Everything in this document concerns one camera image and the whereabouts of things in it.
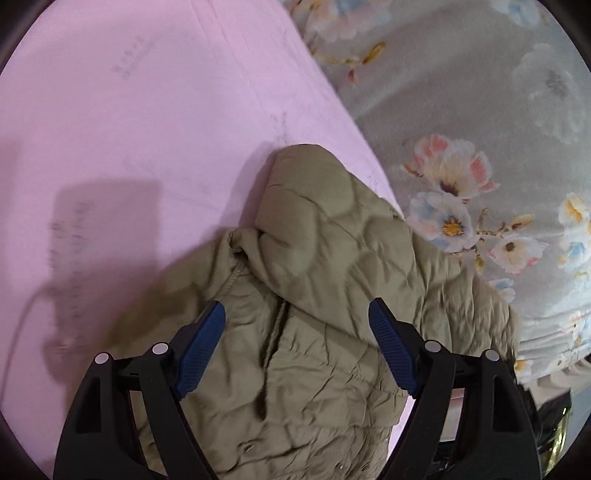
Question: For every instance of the olive quilted jacket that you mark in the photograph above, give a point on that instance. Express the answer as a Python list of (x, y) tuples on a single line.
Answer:
[(323, 258)]

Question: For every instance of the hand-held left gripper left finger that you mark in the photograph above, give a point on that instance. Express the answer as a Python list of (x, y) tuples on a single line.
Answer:
[(205, 339)]

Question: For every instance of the pink blanket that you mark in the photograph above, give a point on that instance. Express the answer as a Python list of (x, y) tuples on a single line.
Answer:
[(152, 115)]

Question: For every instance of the grey floral bed sheet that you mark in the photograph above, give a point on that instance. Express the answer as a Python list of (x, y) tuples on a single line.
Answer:
[(461, 83)]

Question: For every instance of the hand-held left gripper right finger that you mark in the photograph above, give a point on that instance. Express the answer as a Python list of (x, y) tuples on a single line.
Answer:
[(388, 341)]

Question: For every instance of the dark glossy object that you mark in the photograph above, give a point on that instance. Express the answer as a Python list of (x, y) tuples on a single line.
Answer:
[(549, 415)]

